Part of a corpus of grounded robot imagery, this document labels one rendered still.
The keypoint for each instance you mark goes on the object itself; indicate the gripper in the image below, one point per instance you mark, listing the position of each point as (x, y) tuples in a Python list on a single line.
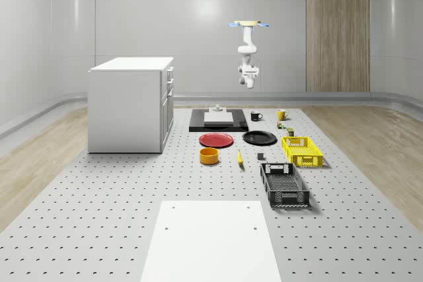
[(251, 71)]

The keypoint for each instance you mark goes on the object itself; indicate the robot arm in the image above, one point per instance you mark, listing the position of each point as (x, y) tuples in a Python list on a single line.
[(246, 49)]

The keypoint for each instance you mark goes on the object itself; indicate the black mug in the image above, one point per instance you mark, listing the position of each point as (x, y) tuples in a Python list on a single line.
[(254, 116)]

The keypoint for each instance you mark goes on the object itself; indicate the yellow mug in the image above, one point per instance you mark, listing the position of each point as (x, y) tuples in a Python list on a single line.
[(281, 115)]

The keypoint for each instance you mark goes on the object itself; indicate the puzzle cube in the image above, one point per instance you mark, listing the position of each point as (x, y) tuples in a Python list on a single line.
[(281, 125)]

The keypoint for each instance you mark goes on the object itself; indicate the black plate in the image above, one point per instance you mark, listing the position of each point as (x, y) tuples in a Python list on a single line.
[(259, 137)]

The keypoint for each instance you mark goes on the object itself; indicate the flat-sided can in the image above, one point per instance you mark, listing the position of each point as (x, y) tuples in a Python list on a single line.
[(290, 132)]

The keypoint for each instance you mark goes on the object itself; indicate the black stove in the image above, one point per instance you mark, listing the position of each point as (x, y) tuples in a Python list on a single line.
[(198, 121)]

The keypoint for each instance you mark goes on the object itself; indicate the red plate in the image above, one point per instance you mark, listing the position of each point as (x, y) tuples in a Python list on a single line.
[(216, 140)]

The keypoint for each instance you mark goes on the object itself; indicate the grey cube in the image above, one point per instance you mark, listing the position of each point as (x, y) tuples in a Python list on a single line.
[(261, 156)]

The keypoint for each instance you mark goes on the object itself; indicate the banana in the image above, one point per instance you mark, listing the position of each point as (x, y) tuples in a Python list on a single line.
[(240, 159)]

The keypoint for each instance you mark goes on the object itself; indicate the yellow bowl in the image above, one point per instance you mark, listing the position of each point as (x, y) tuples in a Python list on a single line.
[(209, 157)]

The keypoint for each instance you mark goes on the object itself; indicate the yellow basket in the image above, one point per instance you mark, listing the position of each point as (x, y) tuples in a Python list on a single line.
[(302, 160)]

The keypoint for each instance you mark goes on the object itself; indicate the dark grey basket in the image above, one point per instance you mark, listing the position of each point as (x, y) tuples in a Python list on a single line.
[(287, 197)]

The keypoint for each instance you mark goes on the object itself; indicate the white cabinet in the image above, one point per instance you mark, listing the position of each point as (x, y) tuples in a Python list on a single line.
[(125, 110)]

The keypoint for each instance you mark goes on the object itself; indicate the white board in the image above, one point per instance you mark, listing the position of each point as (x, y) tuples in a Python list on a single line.
[(211, 245)]

